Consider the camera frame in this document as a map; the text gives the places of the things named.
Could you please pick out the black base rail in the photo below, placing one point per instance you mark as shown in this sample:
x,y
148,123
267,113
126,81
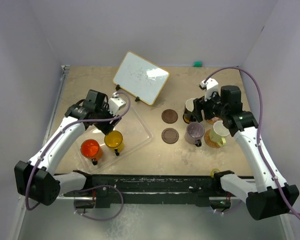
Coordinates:
x,y
153,189

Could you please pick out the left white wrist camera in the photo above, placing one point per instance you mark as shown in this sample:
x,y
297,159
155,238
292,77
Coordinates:
x,y
115,103

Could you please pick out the pale yellow cup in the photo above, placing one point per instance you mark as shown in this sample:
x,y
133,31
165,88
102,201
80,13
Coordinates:
x,y
218,134

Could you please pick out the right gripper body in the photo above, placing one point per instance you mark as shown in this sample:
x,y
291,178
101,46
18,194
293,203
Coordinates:
x,y
213,108

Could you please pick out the orange transparent cup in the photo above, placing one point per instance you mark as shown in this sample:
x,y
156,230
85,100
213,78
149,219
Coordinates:
x,y
91,150

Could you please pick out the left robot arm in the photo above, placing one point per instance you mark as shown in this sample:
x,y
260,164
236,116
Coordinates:
x,y
35,179

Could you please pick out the green object at wall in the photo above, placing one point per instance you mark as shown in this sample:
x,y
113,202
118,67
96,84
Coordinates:
x,y
198,64

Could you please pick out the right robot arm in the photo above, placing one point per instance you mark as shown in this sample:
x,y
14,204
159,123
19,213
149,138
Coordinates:
x,y
270,195

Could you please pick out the purple cup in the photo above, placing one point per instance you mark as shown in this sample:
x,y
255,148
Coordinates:
x,y
194,133

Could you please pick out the tan cork coaster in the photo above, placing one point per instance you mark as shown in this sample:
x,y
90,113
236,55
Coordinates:
x,y
210,121

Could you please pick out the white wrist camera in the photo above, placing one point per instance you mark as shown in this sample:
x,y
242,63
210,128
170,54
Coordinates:
x,y
115,103
210,86

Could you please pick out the small whiteboard on stand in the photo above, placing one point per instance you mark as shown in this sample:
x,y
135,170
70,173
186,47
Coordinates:
x,y
140,77

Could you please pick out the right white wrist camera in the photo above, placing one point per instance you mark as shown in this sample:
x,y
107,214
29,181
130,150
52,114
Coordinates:
x,y
210,86

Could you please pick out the yellow tape roll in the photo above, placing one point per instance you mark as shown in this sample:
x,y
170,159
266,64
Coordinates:
x,y
214,172

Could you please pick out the dark brown ringed coaster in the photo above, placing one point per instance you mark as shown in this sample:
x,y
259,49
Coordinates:
x,y
170,135

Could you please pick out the dark brown wooden coaster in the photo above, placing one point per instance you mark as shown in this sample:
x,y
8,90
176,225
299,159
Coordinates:
x,y
169,116

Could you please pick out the white cup black handle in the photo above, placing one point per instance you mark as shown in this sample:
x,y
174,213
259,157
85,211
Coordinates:
x,y
188,111

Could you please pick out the woven rattan coaster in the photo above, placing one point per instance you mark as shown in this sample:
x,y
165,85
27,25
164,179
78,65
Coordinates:
x,y
211,143

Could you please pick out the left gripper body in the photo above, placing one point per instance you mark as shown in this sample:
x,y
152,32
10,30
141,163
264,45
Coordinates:
x,y
103,113

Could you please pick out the yellow transparent cup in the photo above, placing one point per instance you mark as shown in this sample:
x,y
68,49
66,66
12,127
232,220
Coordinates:
x,y
115,142

